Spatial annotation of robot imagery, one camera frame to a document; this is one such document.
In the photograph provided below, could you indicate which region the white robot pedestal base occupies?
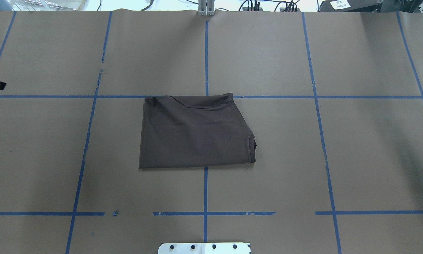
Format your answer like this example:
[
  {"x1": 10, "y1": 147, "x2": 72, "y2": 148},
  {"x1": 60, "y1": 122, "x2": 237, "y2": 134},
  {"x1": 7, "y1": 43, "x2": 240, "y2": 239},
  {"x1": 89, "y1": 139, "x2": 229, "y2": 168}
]
[{"x1": 157, "y1": 242, "x2": 251, "y2": 254}]

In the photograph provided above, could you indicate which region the clear plastic bag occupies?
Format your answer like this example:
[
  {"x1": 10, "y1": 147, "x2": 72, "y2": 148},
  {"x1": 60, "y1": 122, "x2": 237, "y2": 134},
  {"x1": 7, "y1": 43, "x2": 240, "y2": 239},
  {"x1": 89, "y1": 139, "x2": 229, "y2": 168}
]
[{"x1": 6, "y1": 0, "x2": 88, "y2": 11}]

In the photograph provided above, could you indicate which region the brown paper table cover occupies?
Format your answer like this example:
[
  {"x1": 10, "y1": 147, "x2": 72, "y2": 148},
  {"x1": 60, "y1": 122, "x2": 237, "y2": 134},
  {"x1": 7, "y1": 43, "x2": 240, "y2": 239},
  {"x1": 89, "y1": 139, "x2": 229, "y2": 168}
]
[{"x1": 0, "y1": 9, "x2": 423, "y2": 254}]

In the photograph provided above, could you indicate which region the aluminium frame post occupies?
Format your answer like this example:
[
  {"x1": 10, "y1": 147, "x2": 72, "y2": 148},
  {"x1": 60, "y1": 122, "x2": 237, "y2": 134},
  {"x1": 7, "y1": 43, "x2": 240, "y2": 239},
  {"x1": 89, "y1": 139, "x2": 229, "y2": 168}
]
[{"x1": 197, "y1": 0, "x2": 216, "y2": 17}]

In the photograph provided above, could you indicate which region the brown t-shirt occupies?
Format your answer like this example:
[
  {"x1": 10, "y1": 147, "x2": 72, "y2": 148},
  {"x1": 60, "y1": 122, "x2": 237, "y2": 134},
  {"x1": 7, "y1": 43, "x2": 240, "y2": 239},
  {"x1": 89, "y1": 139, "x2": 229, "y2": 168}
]
[{"x1": 139, "y1": 93, "x2": 257, "y2": 169}]

